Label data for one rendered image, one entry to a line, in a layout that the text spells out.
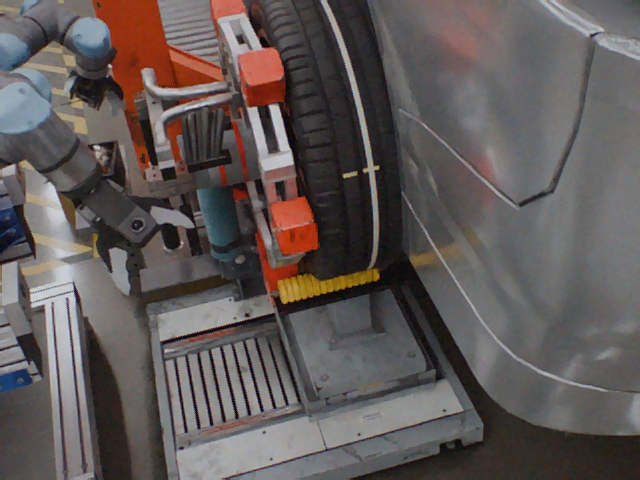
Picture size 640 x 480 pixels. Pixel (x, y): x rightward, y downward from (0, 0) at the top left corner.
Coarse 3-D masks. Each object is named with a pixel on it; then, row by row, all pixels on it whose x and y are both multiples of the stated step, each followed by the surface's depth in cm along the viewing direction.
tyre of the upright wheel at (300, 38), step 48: (288, 0) 158; (336, 0) 156; (288, 48) 148; (336, 48) 148; (288, 96) 151; (336, 96) 146; (384, 96) 147; (336, 144) 147; (384, 144) 148; (336, 192) 149; (384, 192) 152; (336, 240) 156; (384, 240) 162
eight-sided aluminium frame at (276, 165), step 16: (240, 16) 167; (224, 32) 162; (240, 32) 167; (256, 48) 154; (224, 64) 185; (256, 112) 150; (272, 112) 150; (256, 128) 149; (272, 128) 153; (256, 144) 149; (272, 160) 149; (288, 160) 149; (272, 176) 150; (288, 176) 151; (256, 192) 198; (272, 192) 152; (288, 192) 153; (256, 208) 197; (272, 240) 162; (272, 256) 175; (288, 256) 163
